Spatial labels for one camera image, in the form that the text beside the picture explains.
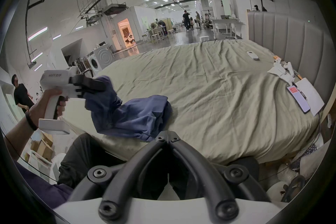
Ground dark blue shirt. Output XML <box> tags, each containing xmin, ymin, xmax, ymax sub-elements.
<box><xmin>85</xmin><ymin>75</ymin><xmax>173</xmax><ymax>142</ymax></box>

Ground person's left hand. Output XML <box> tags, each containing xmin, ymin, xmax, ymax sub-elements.
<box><xmin>28</xmin><ymin>88</ymin><xmax>69</xmax><ymax>126</ymax></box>

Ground grey padded headboard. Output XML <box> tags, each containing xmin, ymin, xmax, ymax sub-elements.
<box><xmin>247</xmin><ymin>11</ymin><xmax>334</xmax><ymax>109</ymax></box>

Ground white washing machine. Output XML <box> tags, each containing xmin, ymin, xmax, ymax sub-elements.
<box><xmin>87</xmin><ymin>46</ymin><xmax>115</xmax><ymax>72</ymax></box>

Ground white paper sheet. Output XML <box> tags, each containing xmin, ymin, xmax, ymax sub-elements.
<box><xmin>294</xmin><ymin>78</ymin><xmax>325</xmax><ymax>116</ymax></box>

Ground black phone with red label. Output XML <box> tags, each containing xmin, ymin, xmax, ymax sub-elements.
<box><xmin>287</xmin><ymin>85</ymin><xmax>311</xmax><ymax>115</ymax></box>

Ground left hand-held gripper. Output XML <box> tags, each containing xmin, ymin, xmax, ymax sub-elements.
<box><xmin>38</xmin><ymin>66</ymin><xmax>107</xmax><ymax>135</ymax></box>

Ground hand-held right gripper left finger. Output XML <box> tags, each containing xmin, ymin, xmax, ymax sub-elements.
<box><xmin>68</xmin><ymin>132</ymin><xmax>168</xmax><ymax>221</ymax></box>

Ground group of people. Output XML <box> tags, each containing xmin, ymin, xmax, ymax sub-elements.
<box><xmin>193</xmin><ymin>10</ymin><xmax>212</xmax><ymax>29</ymax></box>

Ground spare white hand-held gripper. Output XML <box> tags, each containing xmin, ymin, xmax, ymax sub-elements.
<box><xmin>267</xmin><ymin>56</ymin><xmax>302</xmax><ymax>85</ymax></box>

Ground person's body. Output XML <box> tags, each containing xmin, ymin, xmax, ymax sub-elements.
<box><xmin>15</xmin><ymin>161</ymin><xmax>74</xmax><ymax>209</ymax></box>

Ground person's legs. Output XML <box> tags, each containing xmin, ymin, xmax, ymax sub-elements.
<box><xmin>58</xmin><ymin>133</ymin><xmax>260</xmax><ymax>200</ymax></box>

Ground bed with pale green sheet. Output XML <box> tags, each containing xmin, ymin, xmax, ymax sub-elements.
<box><xmin>62</xmin><ymin>40</ymin><xmax>323</xmax><ymax>166</ymax></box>

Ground person's left forearm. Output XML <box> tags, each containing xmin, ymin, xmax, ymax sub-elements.
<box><xmin>3</xmin><ymin>111</ymin><xmax>38</xmax><ymax>163</ymax></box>

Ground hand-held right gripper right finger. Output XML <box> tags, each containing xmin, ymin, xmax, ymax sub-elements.
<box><xmin>168</xmin><ymin>132</ymin><xmax>271</xmax><ymax>221</ymax></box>

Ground cardboard carton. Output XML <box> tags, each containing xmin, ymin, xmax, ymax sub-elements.
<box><xmin>30</xmin><ymin>133</ymin><xmax>56</xmax><ymax>163</ymax></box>

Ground white table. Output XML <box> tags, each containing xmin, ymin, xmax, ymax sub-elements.
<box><xmin>211</xmin><ymin>15</ymin><xmax>246</xmax><ymax>39</ymax></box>

